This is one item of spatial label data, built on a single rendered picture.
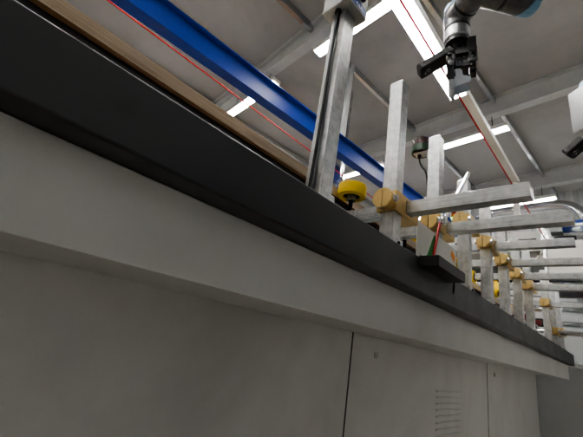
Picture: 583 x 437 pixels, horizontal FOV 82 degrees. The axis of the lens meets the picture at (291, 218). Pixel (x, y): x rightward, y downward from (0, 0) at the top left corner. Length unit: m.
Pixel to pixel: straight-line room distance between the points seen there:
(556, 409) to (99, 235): 3.49
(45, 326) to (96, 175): 0.26
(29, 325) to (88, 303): 0.07
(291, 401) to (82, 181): 0.65
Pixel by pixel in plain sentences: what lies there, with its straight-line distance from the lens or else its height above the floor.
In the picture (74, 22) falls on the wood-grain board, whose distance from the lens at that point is 0.68.
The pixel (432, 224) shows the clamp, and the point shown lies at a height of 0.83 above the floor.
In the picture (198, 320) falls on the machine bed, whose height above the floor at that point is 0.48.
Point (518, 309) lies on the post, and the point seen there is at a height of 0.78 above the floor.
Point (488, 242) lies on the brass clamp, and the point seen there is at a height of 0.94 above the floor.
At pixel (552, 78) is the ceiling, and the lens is 7.07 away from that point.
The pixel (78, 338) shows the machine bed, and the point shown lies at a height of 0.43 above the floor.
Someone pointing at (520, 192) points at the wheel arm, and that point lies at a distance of 0.77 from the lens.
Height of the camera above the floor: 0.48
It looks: 19 degrees up
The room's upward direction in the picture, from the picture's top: 10 degrees clockwise
